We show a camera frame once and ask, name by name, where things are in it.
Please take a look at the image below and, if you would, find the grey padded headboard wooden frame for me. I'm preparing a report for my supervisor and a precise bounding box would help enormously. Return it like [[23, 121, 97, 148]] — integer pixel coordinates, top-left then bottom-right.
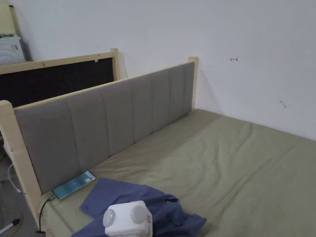
[[0, 57, 199, 229]]

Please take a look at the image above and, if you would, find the white washing machine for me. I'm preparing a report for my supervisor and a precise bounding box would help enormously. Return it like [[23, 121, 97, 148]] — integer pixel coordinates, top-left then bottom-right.
[[0, 34, 33, 67]]

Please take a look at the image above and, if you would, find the bed with olive green sheet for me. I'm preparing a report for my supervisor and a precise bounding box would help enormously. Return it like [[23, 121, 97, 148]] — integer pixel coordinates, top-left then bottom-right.
[[40, 108, 316, 237]]

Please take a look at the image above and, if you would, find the black charging cable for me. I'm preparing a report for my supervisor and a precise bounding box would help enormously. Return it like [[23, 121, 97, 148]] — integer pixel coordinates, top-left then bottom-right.
[[36, 194, 54, 234]]

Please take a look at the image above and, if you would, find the white cable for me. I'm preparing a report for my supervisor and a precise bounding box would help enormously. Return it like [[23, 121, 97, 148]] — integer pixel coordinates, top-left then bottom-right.
[[7, 163, 22, 193]]

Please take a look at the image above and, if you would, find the black panel wooden frame headboard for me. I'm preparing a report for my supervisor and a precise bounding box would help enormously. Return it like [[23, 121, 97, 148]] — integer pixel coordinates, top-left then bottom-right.
[[0, 48, 121, 108]]

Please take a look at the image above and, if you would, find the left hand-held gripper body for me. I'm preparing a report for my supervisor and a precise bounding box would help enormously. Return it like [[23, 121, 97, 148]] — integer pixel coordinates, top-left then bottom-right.
[[102, 200, 154, 237]]

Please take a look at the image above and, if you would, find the white stick with purple tip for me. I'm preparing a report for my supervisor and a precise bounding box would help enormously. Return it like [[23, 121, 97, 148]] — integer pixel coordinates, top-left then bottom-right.
[[0, 218, 21, 231]]

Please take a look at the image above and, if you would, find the dark blue shirt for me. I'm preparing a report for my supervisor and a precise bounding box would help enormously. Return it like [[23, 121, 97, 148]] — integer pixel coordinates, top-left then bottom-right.
[[71, 177, 207, 237]]

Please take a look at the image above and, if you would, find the smartphone with teal screen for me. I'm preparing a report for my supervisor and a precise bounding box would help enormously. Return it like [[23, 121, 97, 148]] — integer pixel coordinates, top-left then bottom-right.
[[52, 171, 97, 201]]

